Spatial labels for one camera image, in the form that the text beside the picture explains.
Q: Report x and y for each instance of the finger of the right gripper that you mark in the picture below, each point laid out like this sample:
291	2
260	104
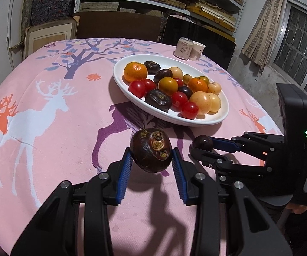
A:
224	169
249	142

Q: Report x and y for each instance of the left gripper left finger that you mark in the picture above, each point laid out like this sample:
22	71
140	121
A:
53	230

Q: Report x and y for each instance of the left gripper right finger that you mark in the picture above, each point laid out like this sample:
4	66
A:
250	229

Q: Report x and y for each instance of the dark purple plum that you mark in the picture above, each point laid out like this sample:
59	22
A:
202	142

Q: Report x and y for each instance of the striped pepino melon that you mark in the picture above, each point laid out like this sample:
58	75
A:
215	103
215	88

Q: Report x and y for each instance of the red cherry tomato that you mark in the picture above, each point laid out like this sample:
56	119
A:
189	110

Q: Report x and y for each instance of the pale yellow round fruit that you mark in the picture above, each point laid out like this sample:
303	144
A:
202	100

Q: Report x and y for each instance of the small yellow tomato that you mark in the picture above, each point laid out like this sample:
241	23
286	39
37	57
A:
205	79

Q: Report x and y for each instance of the yellow orange tomato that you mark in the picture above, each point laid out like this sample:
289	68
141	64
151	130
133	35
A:
168	85

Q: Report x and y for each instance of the large orange mandarin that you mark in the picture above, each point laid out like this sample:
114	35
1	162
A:
135	71

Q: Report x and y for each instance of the person's right hand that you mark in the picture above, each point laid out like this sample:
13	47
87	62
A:
296	209

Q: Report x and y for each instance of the right window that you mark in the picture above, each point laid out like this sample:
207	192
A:
291	54

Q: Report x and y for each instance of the beige curtain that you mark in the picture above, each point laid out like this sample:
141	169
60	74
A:
258	44

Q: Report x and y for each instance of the white oval plate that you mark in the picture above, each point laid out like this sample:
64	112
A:
158	67

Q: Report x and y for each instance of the black panel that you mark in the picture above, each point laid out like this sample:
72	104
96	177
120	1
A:
217	47

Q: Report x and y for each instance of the paper cup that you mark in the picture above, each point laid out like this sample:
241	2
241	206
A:
197	51

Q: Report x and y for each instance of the pink drink can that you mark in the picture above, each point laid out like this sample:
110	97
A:
183	48

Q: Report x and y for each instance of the dark brown board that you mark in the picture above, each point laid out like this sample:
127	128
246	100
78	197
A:
105	24

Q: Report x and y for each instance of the framed cardboard box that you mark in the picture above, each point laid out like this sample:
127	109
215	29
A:
44	34

